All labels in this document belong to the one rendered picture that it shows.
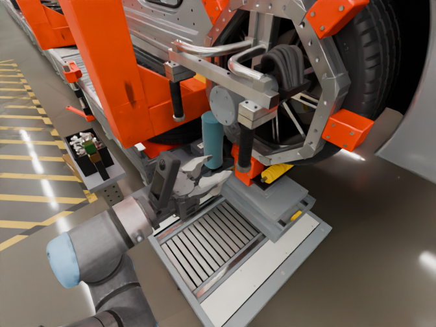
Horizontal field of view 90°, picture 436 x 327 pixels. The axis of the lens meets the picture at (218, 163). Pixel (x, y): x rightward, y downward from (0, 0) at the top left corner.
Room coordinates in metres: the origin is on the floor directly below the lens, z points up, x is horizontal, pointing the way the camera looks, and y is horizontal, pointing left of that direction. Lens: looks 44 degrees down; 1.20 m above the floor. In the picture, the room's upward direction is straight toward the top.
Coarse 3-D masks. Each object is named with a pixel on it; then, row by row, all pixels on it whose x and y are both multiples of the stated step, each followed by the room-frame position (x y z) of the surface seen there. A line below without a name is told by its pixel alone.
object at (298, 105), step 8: (288, 32) 0.93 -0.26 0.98; (280, 40) 0.95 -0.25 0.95; (288, 40) 0.93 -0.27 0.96; (304, 56) 0.86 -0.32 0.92; (304, 64) 0.82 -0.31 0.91; (280, 80) 0.87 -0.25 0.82; (312, 80) 0.81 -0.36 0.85; (312, 88) 0.81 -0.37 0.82; (320, 88) 0.79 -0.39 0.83; (320, 96) 0.78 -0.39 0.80; (296, 104) 0.85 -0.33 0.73; (304, 112) 0.81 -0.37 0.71
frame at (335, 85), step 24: (240, 0) 0.77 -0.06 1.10; (264, 0) 0.71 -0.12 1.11; (288, 0) 0.65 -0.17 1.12; (312, 0) 0.65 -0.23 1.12; (216, 24) 0.86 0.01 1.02; (312, 48) 0.58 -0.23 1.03; (336, 48) 0.59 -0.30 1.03; (336, 72) 0.54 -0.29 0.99; (336, 96) 0.51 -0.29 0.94; (312, 120) 0.54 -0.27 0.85; (312, 144) 0.52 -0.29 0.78
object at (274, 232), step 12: (228, 192) 0.84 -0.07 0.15; (240, 204) 0.73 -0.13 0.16; (300, 204) 0.73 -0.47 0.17; (312, 204) 0.75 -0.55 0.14; (252, 216) 0.66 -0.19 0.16; (288, 216) 0.67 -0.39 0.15; (300, 216) 0.68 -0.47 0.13; (264, 228) 0.59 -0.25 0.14; (276, 228) 0.59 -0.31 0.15; (288, 228) 0.61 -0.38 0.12; (276, 240) 0.54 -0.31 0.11
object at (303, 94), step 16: (240, 32) 0.92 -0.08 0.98; (224, 64) 0.95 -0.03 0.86; (304, 96) 0.68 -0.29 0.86; (288, 112) 0.71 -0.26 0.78; (256, 128) 0.83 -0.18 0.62; (272, 128) 0.75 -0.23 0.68; (288, 128) 0.83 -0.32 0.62; (304, 128) 0.66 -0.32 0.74; (272, 144) 0.72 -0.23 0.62; (288, 144) 0.68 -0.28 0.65
